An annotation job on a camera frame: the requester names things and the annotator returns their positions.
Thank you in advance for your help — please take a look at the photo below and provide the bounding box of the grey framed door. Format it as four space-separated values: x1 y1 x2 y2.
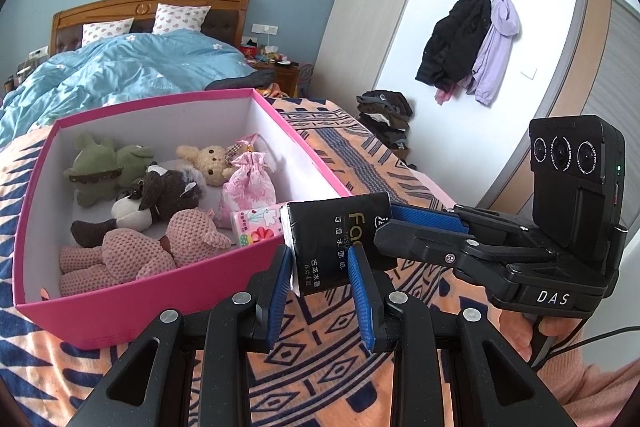
487 0 640 228

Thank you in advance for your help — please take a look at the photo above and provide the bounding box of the black cable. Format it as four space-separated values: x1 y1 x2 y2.
535 327 640 370

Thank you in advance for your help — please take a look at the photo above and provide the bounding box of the pink floral tissue pack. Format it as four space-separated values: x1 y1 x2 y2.
230 202 288 249

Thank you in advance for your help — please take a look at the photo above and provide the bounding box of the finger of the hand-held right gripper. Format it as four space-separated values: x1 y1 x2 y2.
390 203 476 235
374 216 507 269

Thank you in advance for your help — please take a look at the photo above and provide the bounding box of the green plush frog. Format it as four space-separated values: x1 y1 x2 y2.
62 133 156 208

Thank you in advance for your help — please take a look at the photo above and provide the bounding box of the lilac hanging hoodie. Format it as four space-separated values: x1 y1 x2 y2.
465 0 521 106

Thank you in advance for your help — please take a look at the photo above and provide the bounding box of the pink cardboard box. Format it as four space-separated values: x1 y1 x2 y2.
14 88 353 350

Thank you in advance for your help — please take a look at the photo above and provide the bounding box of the wooden nightstand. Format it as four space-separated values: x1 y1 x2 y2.
252 62 301 98

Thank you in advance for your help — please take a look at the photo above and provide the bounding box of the pink brocade drawstring pouch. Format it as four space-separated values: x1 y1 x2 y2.
220 134 278 228

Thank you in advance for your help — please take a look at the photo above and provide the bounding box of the brown grey plush toy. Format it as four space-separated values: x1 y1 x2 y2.
70 162 207 248

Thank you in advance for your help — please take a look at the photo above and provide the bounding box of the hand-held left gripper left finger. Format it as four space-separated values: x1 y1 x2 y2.
65 244 293 427

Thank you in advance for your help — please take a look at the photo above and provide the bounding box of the black tissue pack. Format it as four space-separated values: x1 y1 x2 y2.
280 191 393 298

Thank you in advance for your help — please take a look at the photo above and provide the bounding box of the blue duvet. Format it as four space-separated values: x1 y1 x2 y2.
0 31 276 148

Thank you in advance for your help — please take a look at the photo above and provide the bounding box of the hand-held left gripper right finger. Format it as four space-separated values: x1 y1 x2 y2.
347 247 576 427

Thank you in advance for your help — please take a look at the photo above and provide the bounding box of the orange patterned blanket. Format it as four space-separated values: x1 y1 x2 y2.
0 97 551 427

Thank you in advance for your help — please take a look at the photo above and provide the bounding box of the black hanging jacket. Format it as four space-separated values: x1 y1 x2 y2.
415 0 493 90

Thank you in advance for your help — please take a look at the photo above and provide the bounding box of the person's right hand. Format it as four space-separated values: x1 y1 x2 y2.
500 311 583 360

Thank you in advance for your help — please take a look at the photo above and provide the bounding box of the pink knitted plush toy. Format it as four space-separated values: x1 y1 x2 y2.
59 208 233 297

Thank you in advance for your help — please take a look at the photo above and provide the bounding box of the white dotted pillow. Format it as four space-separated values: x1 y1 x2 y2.
152 3 211 35
81 18 135 48

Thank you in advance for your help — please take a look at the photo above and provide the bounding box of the beige wardrobe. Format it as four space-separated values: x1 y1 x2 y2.
300 0 441 108

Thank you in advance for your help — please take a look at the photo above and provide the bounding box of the pile of dark clothes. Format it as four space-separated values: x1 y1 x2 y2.
355 90 413 150

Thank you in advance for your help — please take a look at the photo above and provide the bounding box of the person's right forearm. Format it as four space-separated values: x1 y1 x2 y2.
537 347 640 408

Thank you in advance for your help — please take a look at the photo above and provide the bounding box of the cream plush bear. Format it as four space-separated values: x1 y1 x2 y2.
176 144 238 186

